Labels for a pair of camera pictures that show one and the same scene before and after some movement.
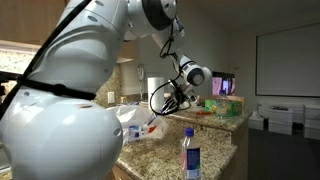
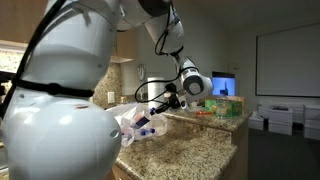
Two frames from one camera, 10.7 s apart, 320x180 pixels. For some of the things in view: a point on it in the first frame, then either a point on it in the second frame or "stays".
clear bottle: x=191 y=156 -> x=140 y=120
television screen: x=223 y=83 stays
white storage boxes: x=281 y=119 stays
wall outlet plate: x=111 y=97 stays
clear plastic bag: x=139 y=123 stays
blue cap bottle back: x=149 y=122 -> x=147 y=132
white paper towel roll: x=156 y=86 stays
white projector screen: x=288 y=62 stays
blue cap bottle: x=134 y=131 -> x=127 y=138
